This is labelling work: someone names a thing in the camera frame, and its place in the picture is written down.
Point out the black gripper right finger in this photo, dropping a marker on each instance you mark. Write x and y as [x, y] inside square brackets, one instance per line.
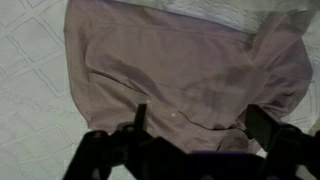
[260, 123]

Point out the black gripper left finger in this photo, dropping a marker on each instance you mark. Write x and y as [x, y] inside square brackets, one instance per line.
[140, 116]

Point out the mauve button-up shirt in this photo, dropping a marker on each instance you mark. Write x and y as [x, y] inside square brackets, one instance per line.
[173, 66]

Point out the white bed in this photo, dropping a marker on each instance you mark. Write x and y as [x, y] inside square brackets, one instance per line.
[33, 100]

